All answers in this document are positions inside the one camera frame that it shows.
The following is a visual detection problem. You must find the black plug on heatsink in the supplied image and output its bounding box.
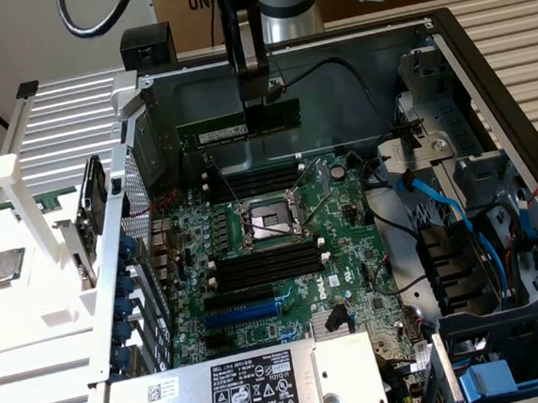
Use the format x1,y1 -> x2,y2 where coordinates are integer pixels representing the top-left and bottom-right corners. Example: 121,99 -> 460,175
323,302 -> 350,333

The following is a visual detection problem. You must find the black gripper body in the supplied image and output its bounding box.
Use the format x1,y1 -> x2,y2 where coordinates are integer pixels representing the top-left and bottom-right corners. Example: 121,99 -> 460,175
217,0 -> 270,77

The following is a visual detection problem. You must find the grey metal drive bracket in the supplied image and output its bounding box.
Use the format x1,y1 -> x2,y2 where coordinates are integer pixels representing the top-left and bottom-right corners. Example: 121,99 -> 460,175
375,132 -> 457,191

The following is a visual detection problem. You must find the black graphics card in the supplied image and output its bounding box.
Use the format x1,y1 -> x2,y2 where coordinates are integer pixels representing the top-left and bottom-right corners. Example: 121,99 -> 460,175
53,153 -> 118,296

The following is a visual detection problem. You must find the long black expansion slot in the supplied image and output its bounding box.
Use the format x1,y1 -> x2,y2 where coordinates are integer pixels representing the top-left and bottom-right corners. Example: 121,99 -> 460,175
204,285 -> 277,315

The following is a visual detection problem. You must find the open grey PC case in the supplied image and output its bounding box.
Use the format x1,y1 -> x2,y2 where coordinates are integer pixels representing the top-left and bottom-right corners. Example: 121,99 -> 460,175
64,0 -> 538,403

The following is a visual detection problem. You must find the white corner bracket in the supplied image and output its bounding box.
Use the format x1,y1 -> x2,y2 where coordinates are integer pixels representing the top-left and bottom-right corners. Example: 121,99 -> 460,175
107,69 -> 143,114

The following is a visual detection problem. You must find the silver finned heatsink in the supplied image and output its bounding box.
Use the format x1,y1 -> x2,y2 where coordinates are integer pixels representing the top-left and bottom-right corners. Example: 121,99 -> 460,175
311,307 -> 357,336

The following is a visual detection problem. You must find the blue expansion slot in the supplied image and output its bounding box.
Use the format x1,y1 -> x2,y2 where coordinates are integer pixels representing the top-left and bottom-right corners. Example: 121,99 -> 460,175
202,299 -> 284,330

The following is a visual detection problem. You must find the green Dell motherboard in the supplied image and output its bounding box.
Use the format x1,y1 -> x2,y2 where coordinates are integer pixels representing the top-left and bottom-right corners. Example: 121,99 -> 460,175
146,143 -> 437,380

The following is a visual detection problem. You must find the silver CPU chip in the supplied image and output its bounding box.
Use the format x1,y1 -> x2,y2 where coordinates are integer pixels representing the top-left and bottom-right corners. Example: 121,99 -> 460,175
0,247 -> 29,286

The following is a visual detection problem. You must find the metal CPU socket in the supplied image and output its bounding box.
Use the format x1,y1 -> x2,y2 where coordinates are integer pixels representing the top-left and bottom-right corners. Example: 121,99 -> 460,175
234,187 -> 315,253

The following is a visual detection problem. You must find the blue plastic disk tray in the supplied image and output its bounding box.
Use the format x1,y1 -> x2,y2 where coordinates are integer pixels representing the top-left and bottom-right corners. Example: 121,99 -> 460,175
454,356 -> 538,403

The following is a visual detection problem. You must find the black wire with connector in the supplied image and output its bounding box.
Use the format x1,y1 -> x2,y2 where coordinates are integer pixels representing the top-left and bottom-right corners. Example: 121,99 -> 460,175
266,52 -> 396,144

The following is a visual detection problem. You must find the flat steel locking lever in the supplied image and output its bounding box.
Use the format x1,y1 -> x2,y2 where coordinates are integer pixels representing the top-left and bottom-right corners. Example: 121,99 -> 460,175
289,157 -> 327,198

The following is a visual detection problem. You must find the printed cardboard box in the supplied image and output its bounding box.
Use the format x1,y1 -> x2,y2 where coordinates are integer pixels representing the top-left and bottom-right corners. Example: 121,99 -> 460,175
149,0 -> 228,57

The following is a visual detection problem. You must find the grey metal disk bay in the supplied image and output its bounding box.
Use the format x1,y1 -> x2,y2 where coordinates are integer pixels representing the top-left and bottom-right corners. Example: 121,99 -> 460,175
425,290 -> 538,403

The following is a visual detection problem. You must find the thin steel locking lever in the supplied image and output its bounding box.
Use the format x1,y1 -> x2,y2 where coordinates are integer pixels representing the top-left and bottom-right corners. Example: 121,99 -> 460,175
203,150 -> 245,215

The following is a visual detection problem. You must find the blue card retention clip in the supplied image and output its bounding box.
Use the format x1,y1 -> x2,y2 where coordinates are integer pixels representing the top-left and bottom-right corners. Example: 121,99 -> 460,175
115,271 -> 136,296
112,319 -> 132,342
118,234 -> 139,257
111,345 -> 131,368
114,296 -> 134,318

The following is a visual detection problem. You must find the flat blue SATA wire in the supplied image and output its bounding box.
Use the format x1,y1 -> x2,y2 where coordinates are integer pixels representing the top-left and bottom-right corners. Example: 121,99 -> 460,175
395,162 -> 517,316

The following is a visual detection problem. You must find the silver power supply unit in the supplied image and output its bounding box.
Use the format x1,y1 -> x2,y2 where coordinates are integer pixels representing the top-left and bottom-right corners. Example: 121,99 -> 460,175
96,330 -> 392,403

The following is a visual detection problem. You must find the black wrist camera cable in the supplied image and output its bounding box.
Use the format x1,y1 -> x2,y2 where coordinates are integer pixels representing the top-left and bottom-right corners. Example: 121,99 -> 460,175
55,0 -> 140,40

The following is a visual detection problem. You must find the green circuit board strip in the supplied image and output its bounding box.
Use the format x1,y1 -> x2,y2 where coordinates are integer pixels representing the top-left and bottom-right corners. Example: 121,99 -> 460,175
0,192 -> 81,215

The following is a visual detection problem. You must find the short black expansion slot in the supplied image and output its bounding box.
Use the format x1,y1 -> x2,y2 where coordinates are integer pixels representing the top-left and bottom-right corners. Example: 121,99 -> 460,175
204,332 -> 229,351

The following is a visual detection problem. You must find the white parts rack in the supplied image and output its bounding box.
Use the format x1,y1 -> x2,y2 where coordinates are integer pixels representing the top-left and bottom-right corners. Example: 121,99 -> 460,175
0,145 -> 136,351

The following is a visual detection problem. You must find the black box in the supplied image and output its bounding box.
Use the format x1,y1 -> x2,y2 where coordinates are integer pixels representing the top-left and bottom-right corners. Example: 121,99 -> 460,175
119,23 -> 177,73

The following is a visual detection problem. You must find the green RAM stick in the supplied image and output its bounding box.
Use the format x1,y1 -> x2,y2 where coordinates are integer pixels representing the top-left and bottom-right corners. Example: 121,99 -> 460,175
174,97 -> 303,157

